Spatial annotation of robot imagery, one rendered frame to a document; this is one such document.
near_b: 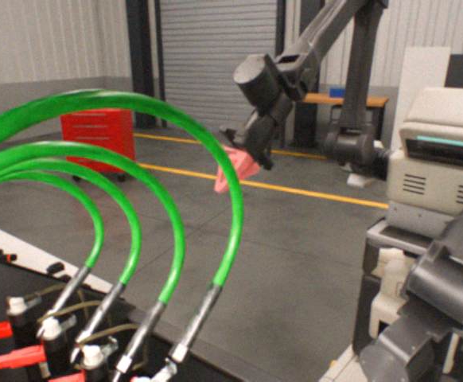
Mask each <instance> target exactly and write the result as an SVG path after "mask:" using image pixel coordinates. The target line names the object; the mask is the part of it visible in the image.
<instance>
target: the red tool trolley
mask: <svg viewBox="0 0 463 382"><path fill-rule="evenodd" d="M60 125H61V130H62V135H63V140H64V141H74V142H84V143H89V144H93V145H96V146H99V147H102V148H104V149H107V150H111V151H114V152H116V153H118V154H121V155H123V156H125V157H127V158H129V159H130V160H132V161H135V162H136V157H135V149H134V132H133V122H132V114H131V110H127V109H118V108H111V109H99V110H91V111H79V112H75V113H71V114H66V115H61V116H60ZM66 161H70V162H75V163H76V164H78V165H81V166H84V167H87V168H89V169H90V170H94V171H95V172H119V176H118V180H119V181H121V182H124V181H125V180H126V176H125V175H124V174H123V173H125V172H126V171H124V170H121V169H120V168H118V167H115V166H111V164H109V163H106V162H101V161H99V160H95V159H90V158H81V157H73V156H66ZM72 178H73V180H74V181H79V180H80V179H81V177H79V176H76V175H73V176H72Z"/></svg>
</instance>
